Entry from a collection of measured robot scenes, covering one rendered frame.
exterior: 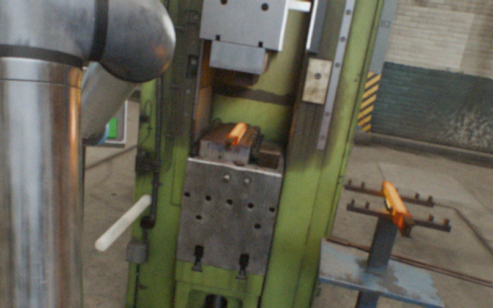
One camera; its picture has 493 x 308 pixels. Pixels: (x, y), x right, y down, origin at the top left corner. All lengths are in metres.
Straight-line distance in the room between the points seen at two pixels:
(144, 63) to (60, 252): 0.26
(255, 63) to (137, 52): 1.00
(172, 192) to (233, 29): 0.78
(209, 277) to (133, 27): 1.35
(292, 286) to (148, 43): 1.57
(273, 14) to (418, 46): 6.21
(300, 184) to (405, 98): 6.00
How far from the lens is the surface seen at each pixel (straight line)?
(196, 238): 1.65
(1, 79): 0.48
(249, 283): 1.71
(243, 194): 1.53
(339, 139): 1.68
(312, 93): 1.62
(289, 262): 1.88
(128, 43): 0.52
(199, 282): 1.75
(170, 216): 1.87
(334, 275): 1.37
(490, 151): 8.14
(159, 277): 2.03
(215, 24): 1.52
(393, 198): 1.38
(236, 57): 1.50
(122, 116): 1.53
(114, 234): 1.54
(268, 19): 1.49
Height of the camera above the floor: 1.36
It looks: 16 degrees down
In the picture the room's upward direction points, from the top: 9 degrees clockwise
